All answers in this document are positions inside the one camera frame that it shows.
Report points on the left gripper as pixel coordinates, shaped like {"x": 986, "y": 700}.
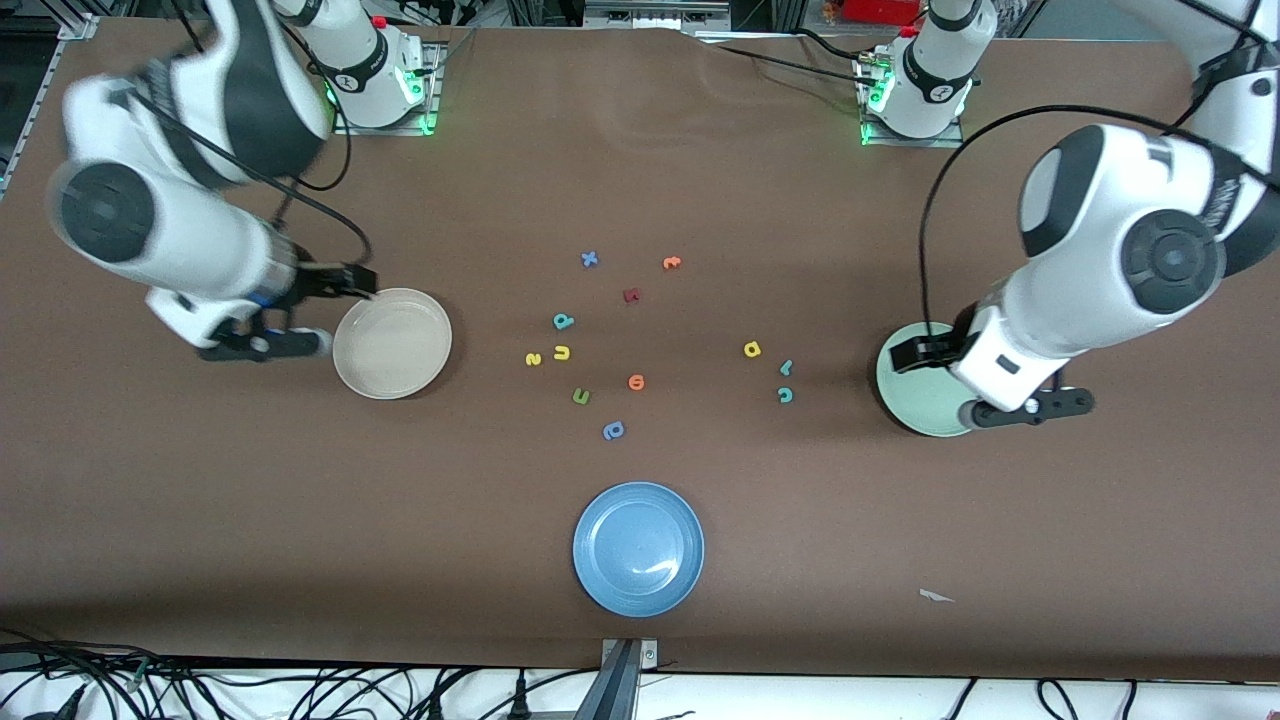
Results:
{"x": 944, "y": 349}

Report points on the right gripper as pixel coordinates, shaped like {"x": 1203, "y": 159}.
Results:
{"x": 309, "y": 282}

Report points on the teal letter p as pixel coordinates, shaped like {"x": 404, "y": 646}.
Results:
{"x": 563, "y": 321}

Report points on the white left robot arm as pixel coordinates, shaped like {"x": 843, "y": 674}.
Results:
{"x": 1120, "y": 260}

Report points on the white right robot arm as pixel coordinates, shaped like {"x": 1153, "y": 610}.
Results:
{"x": 170, "y": 220}

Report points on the green plate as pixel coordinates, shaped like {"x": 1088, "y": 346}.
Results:
{"x": 920, "y": 400}

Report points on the beige brown plate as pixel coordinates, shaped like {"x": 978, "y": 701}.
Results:
{"x": 392, "y": 344}

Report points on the white paper scrap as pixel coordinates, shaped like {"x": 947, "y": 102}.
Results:
{"x": 933, "y": 596}

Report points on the brown paper table cover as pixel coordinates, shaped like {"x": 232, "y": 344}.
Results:
{"x": 200, "y": 500}

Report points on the blue letter a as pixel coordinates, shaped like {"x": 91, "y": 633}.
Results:
{"x": 607, "y": 432}

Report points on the red box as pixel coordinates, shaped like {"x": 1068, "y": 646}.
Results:
{"x": 880, "y": 10}

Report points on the blue plate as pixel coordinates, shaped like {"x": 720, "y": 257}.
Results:
{"x": 638, "y": 549}

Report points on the grey metal box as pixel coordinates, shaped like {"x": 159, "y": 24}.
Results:
{"x": 655, "y": 15}

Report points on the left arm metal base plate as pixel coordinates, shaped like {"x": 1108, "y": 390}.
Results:
{"x": 915, "y": 142}

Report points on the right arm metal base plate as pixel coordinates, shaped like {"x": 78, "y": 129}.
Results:
{"x": 432, "y": 90}

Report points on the aluminium frame corner bracket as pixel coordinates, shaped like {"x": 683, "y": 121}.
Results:
{"x": 78, "y": 25}

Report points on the grey metal camera mount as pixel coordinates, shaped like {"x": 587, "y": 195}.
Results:
{"x": 620, "y": 680}

